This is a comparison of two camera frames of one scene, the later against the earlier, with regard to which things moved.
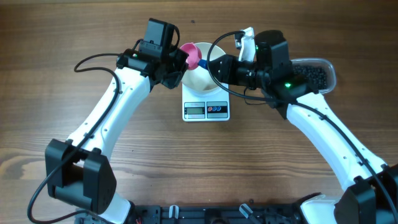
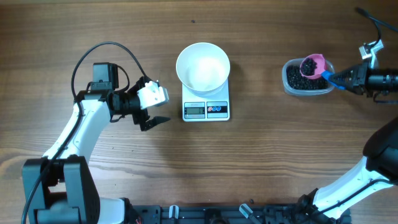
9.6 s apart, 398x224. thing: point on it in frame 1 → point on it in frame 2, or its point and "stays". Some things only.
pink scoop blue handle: [194, 56] → [319, 70]
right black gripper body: [242, 72] → [362, 83]
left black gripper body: [175, 60] → [138, 116]
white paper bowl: [199, 81] stays
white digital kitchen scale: [214, 107] stays
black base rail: [226, 213] stays
